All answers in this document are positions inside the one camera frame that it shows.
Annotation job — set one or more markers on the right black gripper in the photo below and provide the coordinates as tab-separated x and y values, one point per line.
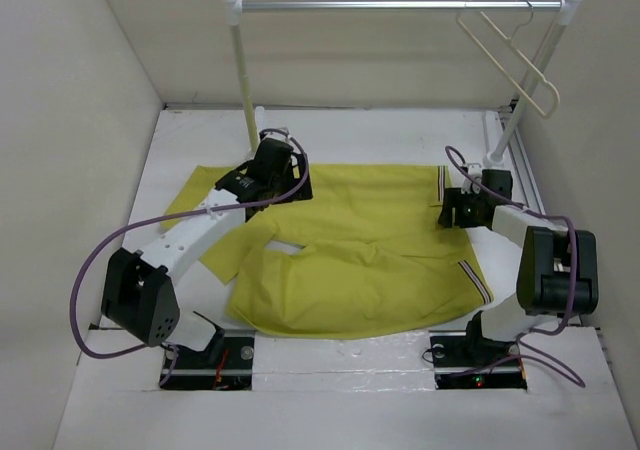
453	198

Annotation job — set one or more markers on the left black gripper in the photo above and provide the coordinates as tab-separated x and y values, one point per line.
297	164

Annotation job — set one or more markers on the yellow trousers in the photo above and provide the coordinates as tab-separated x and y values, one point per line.
364	257

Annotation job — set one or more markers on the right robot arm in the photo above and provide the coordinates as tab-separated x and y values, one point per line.
557	277

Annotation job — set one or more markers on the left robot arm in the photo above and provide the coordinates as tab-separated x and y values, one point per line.
140	289

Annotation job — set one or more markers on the beige plastic hanger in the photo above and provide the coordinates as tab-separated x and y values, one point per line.
535	74

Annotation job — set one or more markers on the white clothes rack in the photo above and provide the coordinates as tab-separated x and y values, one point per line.
564	9

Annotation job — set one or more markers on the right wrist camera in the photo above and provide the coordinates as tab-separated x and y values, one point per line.
471	184

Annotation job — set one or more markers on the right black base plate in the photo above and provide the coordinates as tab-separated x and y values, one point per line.
460	370

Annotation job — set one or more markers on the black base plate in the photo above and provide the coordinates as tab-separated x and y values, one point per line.
460	370
233	371

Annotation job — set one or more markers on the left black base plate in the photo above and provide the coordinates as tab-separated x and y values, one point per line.
233	371

